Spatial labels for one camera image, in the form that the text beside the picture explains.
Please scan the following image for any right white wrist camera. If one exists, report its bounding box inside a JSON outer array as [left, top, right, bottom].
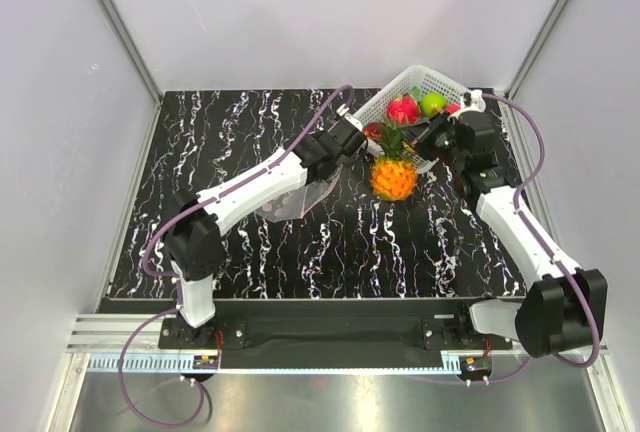
[[460, 89, 486, 112]]

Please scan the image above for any clear pink-dotted zip bag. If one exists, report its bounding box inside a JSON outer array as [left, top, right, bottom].
[[254, 166, 342, 222]]

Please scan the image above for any left connector board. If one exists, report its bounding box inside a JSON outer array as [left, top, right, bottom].
[[193, 351, 221, 370]]

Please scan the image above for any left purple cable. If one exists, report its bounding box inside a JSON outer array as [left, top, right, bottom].
[[117, 84, 356, 427]]

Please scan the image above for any white plastic mesh basket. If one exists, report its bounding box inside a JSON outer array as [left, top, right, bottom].
[[355, 65, 472, 175]]

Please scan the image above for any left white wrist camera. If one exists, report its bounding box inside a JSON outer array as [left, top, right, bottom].
[[336, 104, 363, 131]]

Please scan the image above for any dark red plum toy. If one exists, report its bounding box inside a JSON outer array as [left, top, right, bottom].
[[363, 122, 386, 145]]

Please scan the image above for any purple cable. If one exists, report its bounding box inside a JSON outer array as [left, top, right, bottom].
[[117, 84, 356, 427], [479, 92, 604, 384]]

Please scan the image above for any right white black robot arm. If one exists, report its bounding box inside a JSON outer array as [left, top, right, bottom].
[[403, 111, 608, 358]]

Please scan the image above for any red apple toy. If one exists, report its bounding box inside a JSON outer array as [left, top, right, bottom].
[[446, 104, 461, 115]]

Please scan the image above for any white slotted cable duct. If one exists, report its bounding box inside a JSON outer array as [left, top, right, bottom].
[[88, 352, 462, 375]]

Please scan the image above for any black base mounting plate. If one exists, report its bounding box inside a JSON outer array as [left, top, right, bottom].
[[158, 296, 512, 353]]

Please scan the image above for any right connector board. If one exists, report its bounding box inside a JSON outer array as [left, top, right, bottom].
[[461, 355, 493, 374]]

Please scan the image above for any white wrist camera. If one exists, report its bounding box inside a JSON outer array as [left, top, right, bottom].
[[336, 104, 363, 131], [460, 89, 486, 112]]

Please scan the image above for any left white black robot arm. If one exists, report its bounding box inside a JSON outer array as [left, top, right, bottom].
[[162, 114, 367, 348]]

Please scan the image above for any green apple toy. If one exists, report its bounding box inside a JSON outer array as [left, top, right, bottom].
[[419, 92, 448, 118]]

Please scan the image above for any red dragon fruit toy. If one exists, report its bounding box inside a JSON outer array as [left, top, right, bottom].
[[386, 95, 421, 125]]

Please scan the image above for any right aluminium frame post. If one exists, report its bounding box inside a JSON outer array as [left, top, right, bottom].
[[505, 0, 571, 99]]

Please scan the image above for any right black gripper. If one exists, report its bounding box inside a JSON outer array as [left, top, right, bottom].
[[396, 110, 466, 171]]

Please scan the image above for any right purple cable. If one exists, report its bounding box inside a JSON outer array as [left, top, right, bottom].
[[479, 92, 604, 384]]

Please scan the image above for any black marble pattern mat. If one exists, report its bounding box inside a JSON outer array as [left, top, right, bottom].
[[100, 89, 527, 313]]

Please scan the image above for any connector board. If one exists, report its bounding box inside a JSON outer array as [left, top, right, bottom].
[[193, 351, 221, 370], [461, 355, 493, 374]]

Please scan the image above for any orange toy pineapple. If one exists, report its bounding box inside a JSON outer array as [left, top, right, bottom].
[[370, 121, 418, 202]]

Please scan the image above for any aluminium frame post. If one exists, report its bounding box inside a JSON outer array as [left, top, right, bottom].
[[505, 0, 571, 99], [96, 0, 164, 104]]

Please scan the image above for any left aluminium frame post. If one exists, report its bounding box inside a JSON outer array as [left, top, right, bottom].
[[96, 0, 164, 104]]

